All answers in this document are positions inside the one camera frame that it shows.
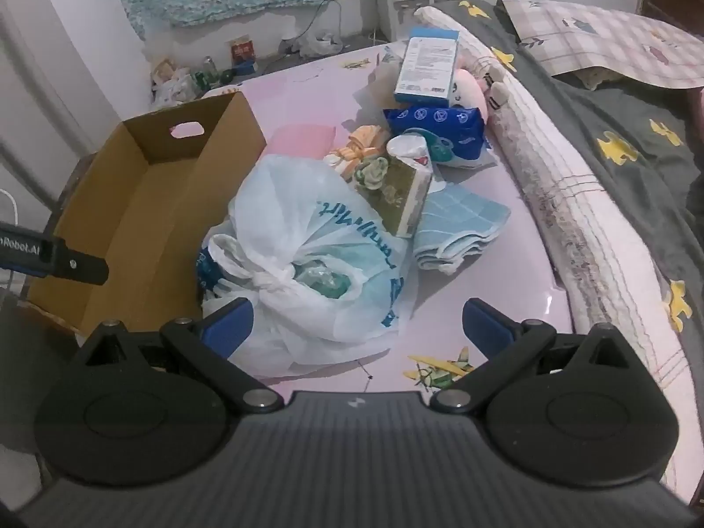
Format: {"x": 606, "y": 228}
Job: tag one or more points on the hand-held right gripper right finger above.
{"x": 484, "y": 327}

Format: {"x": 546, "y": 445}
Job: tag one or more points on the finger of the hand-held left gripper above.
{"x": 80, "y": 265}

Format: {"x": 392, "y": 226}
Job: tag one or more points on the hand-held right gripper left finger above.
{"x": 234, "y": 324}

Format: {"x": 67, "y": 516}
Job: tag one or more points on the brown cardboard box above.
{"x": 154, "y": 214}

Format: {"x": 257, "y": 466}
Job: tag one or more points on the pink plush toy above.
{"x": 468, "y": 93}

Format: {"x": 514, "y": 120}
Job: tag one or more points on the blue white carton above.
{"x": 426, "y": 66}

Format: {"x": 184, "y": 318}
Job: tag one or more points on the gold green tissue pack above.
{"x": 408, "y": 198}

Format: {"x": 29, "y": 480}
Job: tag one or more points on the pile of plastic bags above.
{"x": 173, "y": 85}

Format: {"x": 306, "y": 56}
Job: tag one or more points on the green bottles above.
{"x": 212, "y": 71}

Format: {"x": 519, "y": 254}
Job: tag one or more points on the small blue box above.
{"x": 245, "y": 69}

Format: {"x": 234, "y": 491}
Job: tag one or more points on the small red box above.
{"x": 242, "y": 50}

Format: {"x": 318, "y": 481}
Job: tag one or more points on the white plastic floor bag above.
{"x": 322, "y": 44}

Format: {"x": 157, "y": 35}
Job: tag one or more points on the pink plaid pillow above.
{"x": 605, "y": 38}

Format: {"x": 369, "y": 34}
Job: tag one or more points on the white water dispenser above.
{"x": 401, "y": 11}

